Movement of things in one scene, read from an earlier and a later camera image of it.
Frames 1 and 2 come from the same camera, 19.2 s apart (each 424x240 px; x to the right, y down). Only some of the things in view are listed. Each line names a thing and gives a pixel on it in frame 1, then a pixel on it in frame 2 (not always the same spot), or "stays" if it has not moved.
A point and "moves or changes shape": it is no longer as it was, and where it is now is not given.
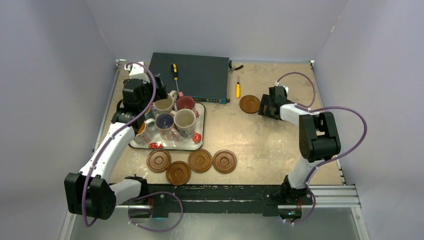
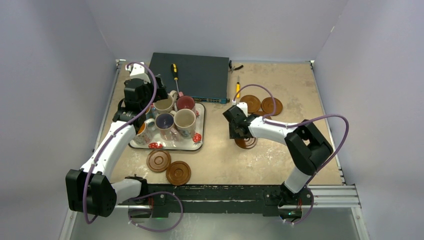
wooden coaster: (158, 161) stays
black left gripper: (161, 93) stays
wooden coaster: (200, 160) to (246, 143)
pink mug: (183, 102) stays
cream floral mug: (184, 120) stays
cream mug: (165, 105) stays
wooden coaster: (224, 161) moves or changes shape
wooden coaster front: (178, 173) stays
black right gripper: (267, 108) to (237, 129)
